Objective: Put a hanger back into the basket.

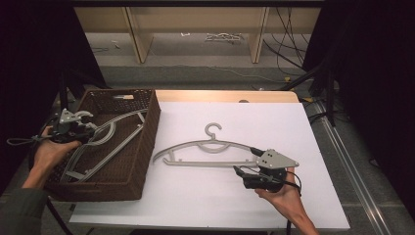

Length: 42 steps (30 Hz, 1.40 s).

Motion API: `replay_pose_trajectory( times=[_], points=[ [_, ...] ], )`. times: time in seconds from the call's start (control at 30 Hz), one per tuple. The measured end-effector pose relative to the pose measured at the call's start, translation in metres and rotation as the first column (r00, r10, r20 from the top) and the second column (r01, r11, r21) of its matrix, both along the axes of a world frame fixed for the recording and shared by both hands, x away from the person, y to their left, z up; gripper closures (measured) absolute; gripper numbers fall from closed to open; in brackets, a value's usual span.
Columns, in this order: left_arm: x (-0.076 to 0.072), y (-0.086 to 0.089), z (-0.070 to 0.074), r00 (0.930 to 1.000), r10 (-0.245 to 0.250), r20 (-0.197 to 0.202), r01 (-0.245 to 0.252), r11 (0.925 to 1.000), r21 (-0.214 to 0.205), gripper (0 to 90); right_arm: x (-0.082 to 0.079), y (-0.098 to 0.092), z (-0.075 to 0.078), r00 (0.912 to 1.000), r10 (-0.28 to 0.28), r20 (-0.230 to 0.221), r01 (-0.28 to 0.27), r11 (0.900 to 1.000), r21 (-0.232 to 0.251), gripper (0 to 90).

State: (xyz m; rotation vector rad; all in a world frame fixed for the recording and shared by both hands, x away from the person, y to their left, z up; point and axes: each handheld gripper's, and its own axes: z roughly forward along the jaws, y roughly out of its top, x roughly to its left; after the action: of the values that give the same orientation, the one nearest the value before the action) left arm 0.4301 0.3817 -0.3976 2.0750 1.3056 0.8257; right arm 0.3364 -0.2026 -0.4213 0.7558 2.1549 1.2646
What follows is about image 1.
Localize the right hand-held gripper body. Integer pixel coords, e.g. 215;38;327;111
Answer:
243;149;300;193

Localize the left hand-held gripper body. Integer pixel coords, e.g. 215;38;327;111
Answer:
50;108;93;145

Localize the grey plastic clothes hanger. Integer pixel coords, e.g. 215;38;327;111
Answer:
60;109;148;184
152;121;267;169

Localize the brown woven basket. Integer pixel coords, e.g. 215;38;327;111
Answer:
43;87;161;203

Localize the person's left hand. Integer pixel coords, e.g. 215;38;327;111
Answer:
32;126;82;179

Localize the person's right hand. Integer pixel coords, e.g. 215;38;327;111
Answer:
254;166;303;220

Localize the black metal stand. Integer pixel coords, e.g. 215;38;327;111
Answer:
58;68;110;131
279;48;338;127

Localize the white table mat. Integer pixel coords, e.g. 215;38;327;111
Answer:
69;101;350;231

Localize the dark curtain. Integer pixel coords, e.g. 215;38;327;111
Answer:
0;0;109;197
302;0;415;213

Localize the beige wooden shelf unit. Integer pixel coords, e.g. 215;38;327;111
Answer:
73;6;322;65

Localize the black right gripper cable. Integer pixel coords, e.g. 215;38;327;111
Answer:
237;165;303;235

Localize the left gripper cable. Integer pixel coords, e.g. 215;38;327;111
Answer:
6;116;75;235

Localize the bundle of black cables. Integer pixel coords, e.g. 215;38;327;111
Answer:
263;6;315;76

